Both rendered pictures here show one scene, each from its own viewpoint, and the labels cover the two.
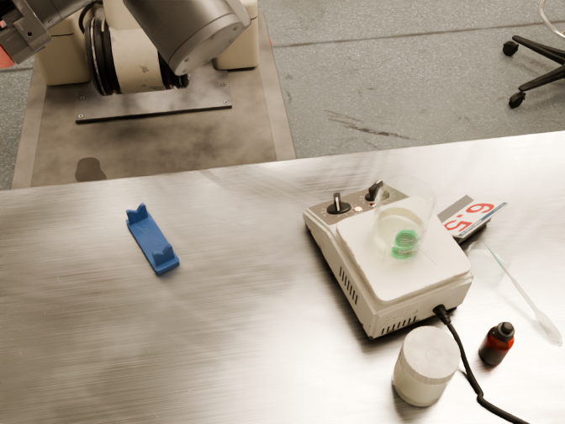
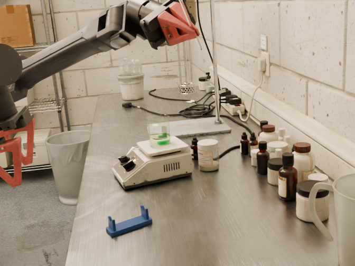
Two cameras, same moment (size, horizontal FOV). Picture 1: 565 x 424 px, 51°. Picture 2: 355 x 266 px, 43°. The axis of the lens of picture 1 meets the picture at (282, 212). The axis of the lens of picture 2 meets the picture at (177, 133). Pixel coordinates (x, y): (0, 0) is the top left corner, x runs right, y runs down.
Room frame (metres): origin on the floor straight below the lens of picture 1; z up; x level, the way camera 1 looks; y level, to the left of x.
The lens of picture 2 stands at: (0.30, 1.06, 1.22)
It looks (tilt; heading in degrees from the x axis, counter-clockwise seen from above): 16 degrees down; 272
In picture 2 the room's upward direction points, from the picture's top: 4 degrees counter-clockwise
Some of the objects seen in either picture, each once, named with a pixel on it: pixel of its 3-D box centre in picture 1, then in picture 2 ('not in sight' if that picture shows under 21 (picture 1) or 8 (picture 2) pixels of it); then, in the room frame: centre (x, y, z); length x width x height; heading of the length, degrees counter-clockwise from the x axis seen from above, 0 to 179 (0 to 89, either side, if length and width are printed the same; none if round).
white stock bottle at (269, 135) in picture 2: not in sight; (269, 142); (0.08, -0.21, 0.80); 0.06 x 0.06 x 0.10
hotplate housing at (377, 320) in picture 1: (385, 251); (154, 161); (0.42, -0.13, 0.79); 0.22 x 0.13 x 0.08; 22
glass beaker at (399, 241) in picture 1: (398, 221); (159, 132); (0.40, -0.13, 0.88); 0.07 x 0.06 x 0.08; 105
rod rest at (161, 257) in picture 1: (150, 235); (128, 219); (0.46, 0.17, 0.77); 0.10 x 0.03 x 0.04; 33
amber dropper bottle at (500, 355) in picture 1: (499, 339); (195, 148); (0.30, -0.24, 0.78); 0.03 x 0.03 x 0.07
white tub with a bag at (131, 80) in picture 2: not in sight; (131, 77); (0.61, -1.24, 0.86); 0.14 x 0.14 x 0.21
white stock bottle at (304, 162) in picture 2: not in sight; (302, 165); (0.04, 0.01, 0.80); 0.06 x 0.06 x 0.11
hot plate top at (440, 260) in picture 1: (401, 246); (161, 145); (0.39, -0.14, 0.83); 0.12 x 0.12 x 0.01; 22
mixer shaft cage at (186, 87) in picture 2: not in sight; (185, 58); (0.32, -0.58, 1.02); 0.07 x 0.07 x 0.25
